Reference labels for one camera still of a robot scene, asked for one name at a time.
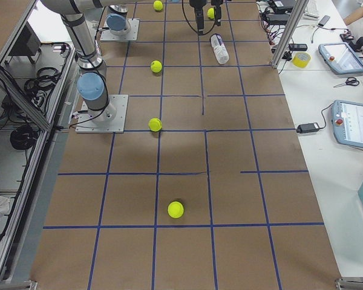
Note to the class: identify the black power adapter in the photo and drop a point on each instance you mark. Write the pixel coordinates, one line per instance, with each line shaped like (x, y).
(307, 128)

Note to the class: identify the teach pendant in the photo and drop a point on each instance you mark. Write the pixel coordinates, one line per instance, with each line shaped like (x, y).
(340, 58)
(347, 122)

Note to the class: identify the tennis ball near gripper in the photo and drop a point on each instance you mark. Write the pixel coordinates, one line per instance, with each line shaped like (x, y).
(211, 13)

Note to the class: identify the black phone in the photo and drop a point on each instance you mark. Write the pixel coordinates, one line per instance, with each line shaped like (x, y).
(297, 47)

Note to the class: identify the lower teach pendant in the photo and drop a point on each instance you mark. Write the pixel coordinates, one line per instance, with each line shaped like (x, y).
(347, 122)

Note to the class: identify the clear tennis ball can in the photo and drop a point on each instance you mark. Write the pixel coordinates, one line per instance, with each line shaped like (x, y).
(219, 49)

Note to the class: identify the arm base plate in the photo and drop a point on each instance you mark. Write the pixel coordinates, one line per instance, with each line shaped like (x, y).
(120, 31)
(112, 119)

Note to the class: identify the tennis ball near base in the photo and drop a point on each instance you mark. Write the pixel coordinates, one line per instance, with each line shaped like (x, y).
(155, 124)

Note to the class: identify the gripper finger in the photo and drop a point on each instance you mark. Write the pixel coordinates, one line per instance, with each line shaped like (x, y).
(198, 5)
(217, 11)

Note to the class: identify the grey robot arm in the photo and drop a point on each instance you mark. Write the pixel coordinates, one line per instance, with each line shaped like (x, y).
(92, 82)
(118, 12)

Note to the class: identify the upper teach pendant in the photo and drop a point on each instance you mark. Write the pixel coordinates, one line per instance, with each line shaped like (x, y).
(340, 58)

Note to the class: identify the tennis ball with black print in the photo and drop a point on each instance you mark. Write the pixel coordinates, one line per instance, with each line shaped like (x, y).
(156, 66)

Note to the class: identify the aluminium frame post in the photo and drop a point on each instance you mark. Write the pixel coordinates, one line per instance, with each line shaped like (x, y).
(292, 23)

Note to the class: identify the yellow tape roll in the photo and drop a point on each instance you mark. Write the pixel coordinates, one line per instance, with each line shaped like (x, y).
(301, 59)

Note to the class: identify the black handled scissors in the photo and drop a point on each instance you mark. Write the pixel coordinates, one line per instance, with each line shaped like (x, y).
(350, 81)

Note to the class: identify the tennis ball far right area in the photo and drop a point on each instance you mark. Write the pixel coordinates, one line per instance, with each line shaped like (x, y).
(175, 209)

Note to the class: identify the tennis ball front left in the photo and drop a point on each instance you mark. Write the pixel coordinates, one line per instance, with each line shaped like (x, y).
(158, 5)

